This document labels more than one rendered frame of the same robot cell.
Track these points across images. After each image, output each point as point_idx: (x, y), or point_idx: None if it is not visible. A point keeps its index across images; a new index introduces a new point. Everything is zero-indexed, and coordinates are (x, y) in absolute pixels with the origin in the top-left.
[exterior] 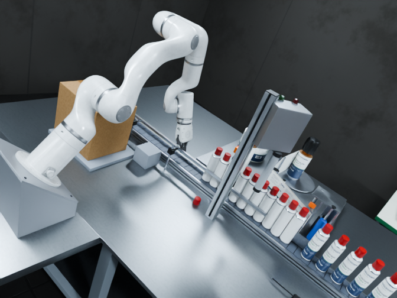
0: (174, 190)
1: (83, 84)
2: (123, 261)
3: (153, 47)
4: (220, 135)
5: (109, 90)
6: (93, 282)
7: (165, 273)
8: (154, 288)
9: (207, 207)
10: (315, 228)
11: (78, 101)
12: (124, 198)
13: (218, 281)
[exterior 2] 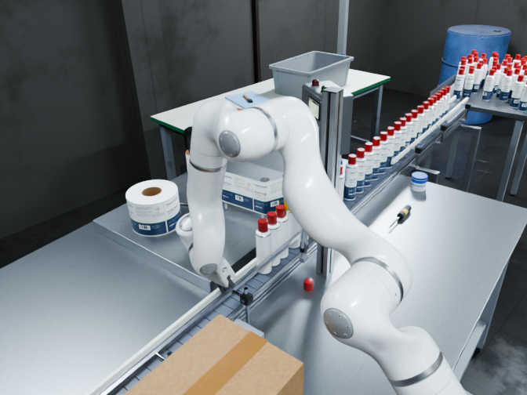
0: (295, 312)
1: (378, 316)
2: (463, 348)
3: (322, 168)
4: (89, 260)
5: (387, 266)
6: None
7: (447, 308)
8: (474, 315)
9: (310, 277)
10: None
11: (401, 331)
12: (354, 367)
13: (422, 266)
